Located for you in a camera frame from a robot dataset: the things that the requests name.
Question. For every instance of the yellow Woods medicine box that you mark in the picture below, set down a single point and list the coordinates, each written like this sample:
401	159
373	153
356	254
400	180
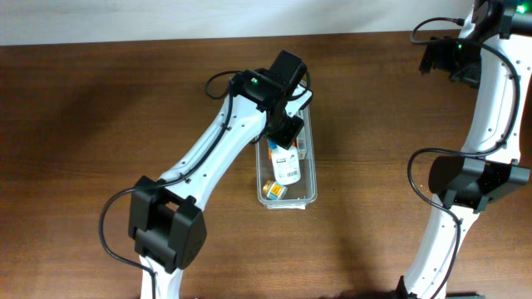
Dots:
271	148

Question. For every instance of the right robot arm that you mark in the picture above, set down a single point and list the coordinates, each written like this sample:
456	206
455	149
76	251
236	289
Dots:
492	54

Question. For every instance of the white spray bottle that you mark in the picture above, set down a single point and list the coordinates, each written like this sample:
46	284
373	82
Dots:
286	168

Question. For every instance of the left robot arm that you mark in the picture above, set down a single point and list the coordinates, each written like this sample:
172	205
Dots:
166	219

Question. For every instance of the white Panadol box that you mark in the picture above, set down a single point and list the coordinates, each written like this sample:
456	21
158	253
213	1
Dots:
301	144

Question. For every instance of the small gold-lid jar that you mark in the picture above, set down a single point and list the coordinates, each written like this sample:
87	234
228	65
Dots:
273	190

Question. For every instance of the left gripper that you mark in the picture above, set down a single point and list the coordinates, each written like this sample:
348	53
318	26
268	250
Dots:
286	135

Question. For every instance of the clear plastic container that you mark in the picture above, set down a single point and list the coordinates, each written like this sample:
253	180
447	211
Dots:
300	194

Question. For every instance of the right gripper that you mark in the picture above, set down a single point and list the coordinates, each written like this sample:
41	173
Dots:
441	61

